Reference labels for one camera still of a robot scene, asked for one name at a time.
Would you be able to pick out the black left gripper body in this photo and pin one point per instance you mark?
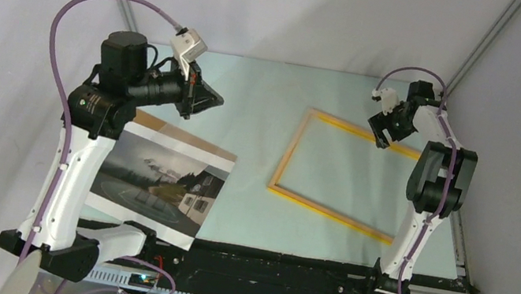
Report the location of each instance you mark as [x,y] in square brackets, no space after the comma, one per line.
[170,87]

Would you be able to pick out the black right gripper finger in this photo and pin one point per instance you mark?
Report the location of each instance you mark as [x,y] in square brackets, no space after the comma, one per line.
[379,123]
[383,138]

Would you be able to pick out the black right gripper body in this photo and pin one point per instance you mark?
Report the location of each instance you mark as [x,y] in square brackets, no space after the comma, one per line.
[399,125]

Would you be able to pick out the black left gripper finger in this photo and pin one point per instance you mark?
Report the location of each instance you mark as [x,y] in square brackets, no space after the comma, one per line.
[203,92]
[199,104]

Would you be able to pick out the yellow wooden picture frame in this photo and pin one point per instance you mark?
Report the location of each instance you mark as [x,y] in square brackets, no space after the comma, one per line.
[333,168]

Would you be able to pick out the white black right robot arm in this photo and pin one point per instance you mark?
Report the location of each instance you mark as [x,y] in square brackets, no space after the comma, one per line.
[437,186]

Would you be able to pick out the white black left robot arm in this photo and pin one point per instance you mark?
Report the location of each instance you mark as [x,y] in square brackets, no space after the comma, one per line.
[94,117]

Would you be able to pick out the mountain landscape photo print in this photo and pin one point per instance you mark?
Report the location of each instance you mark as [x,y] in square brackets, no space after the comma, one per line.
[166,185]

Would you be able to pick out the brown cardboard backing board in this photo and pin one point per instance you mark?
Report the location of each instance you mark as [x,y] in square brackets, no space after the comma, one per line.
[156,124]

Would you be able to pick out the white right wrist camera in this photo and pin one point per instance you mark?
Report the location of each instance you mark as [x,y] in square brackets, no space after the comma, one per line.
[388,99]

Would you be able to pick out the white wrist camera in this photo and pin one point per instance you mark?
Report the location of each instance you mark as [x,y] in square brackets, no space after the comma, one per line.
[388,99]
[187,45]

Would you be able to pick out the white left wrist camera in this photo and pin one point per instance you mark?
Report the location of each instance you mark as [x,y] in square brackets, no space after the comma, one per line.
[187,45]

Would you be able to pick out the aluminium corner post right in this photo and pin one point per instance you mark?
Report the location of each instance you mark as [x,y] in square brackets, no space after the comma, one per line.
[489,37]

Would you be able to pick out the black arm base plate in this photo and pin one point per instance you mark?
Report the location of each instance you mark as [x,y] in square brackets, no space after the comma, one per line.
[224,288]

